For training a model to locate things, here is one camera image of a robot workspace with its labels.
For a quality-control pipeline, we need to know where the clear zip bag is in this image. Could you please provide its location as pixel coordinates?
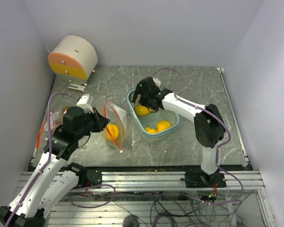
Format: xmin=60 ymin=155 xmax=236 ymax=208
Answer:
xmin=35 ymin=106 xmax=71 ymax=149
xmin=102 ymin=99 xmax=127 ymax=154

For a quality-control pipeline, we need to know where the yellow mango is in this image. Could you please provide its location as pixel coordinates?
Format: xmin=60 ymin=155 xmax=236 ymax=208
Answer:
xmin=134 ymin=105 xmax=155 ymax=116

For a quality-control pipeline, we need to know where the blue green plastic basket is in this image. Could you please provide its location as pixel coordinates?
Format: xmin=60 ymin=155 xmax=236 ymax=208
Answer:
xmin=126 ymin=88 xmax=181 ymax=144

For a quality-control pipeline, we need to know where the yellow pear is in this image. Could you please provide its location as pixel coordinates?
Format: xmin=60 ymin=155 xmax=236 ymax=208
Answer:
xmin=145 ymin=127 xmax=158 ymax=134

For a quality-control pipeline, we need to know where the yellow bell pepper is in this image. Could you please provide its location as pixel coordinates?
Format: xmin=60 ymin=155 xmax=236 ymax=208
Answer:
xmin=156 ymin=121 xmax=171 ymax=132

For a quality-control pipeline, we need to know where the clear zip top bag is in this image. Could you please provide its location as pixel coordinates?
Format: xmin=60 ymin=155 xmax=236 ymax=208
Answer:
xmin=35 ymin=106 xmax=71 ymax=149

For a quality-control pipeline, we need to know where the yellow lemon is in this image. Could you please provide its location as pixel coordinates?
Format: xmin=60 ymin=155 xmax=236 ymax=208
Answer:
xmin=106 ymin=124 xmax=119 ymax=140

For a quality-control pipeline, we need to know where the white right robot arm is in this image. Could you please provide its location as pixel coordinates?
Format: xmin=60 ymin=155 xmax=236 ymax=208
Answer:
xmin=132 ymin=77 xmax=226 ymax=186

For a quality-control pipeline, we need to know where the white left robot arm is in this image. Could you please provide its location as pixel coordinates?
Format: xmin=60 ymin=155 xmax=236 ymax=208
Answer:
xmin=0 ymin=106 xmax=110 ymax=227

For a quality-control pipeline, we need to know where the small white metal block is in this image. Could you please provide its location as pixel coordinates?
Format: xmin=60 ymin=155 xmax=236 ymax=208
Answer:
xmin=68 ymin=83 xmax=86 ymax=93

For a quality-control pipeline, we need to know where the round white drawer box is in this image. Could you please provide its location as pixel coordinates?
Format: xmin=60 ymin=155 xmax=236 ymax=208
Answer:
xmin=48 ymin=35 xmax=98 ymax=85

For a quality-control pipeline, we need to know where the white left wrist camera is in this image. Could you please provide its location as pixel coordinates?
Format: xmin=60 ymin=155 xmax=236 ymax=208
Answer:
xmin=76 ymin=94 xmax=94 ymax=114

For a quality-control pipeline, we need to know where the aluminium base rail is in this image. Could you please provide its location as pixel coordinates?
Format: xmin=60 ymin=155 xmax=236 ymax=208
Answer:
xmin=16 ymin=170 xmax=263 ymax=192

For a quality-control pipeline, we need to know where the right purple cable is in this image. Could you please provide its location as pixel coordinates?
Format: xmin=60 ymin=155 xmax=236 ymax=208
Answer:
xmin=151 ymin=68 xmax=244 ymax=206

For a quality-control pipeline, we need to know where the purple cable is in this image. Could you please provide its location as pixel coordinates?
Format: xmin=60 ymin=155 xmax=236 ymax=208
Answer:
xmin=151 ymin=68 xmax=244 ymax=206
xmin=3 ymin=92 xmax=116 ymax=227

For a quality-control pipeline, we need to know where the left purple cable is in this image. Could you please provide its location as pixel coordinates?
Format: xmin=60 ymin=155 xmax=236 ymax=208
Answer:
xmin=3 ymin=92 xmax=116 ymax=227

